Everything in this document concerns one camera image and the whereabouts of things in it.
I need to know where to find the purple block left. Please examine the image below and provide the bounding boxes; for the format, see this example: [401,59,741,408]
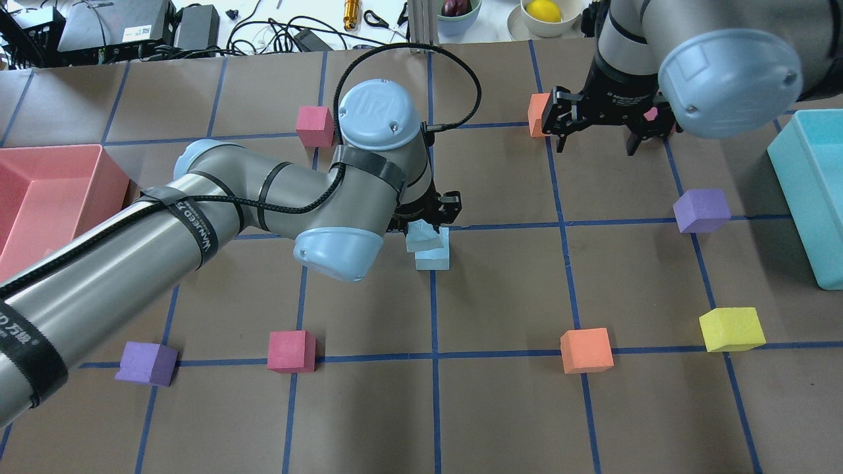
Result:
[115,341,178,386]

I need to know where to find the orange block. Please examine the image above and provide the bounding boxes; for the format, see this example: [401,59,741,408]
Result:
[560,328,614,375]
[528,93,551,138]

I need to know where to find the purple block right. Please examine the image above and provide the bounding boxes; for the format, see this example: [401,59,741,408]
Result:
[672,188,732,234]

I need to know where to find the black power adapter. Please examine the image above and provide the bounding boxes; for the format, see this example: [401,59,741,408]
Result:
[292,28,333,52]

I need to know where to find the dark pink block near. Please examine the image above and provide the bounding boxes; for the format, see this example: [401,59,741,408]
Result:
[266,330,317,374]

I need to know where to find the purple block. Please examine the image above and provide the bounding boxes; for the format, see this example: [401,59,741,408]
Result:
[115,341,178,386]
[672,188,732,234]

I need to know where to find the black computer box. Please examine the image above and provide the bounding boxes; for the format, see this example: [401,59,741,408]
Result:
[57,1,177,62]

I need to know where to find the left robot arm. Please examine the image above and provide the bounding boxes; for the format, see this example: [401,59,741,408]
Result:
[2,79,461,426]

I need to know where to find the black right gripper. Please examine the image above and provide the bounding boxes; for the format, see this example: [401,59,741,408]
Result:
[543,56,678,157]

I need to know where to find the blue bowl with fruit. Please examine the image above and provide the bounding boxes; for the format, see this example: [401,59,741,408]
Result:
[435,1,483,36]

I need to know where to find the light blue block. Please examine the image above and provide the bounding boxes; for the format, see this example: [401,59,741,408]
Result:
[414,227,450,271]
[404,219,445,254]

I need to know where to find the black handled scissors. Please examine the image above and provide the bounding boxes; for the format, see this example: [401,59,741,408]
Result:
[362,2,408,30]

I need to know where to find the pink plastic bin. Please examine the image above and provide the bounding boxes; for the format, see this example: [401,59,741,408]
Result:
[1,144,130,281]

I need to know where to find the aluminium frame post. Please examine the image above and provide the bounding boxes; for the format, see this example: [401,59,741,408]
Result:
[406,0,439,53]

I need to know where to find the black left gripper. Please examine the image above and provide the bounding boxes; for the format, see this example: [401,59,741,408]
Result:
[389,181,463,234]

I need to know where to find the yellow block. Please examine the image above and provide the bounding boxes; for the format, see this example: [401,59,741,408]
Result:
[699,307,767,353]

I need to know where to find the brass cylinder tool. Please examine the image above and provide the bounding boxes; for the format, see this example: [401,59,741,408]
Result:
[342,0,360,31]

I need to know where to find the pink block far left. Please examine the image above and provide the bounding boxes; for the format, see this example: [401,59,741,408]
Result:
[296,105,335,148]

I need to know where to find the beige bowl with lemon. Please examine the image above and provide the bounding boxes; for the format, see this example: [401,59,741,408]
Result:
[506,1,586,40]

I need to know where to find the cyan plastic bin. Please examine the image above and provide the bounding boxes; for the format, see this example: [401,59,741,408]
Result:
[767,109,842,290]

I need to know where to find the orange block near right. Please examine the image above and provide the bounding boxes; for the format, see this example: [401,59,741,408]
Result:
[560,328,614,375]

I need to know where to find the orange block far right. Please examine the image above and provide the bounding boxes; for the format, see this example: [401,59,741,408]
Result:
[528,93,551,138]

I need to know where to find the yellow lemon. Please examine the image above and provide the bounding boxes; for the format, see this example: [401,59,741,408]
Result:
[524,0,563,23]

